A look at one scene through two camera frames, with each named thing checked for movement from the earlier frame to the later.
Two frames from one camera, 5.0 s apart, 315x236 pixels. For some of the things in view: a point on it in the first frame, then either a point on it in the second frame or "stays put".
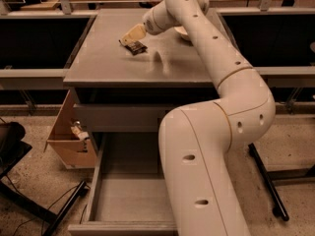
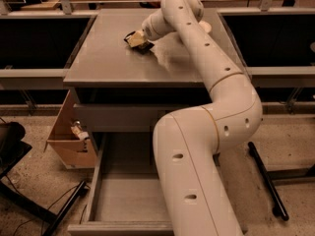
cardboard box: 73,152 stays put
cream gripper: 150,24 -> 147,31
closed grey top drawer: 120,118 stays put
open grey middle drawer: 129,195 stays put
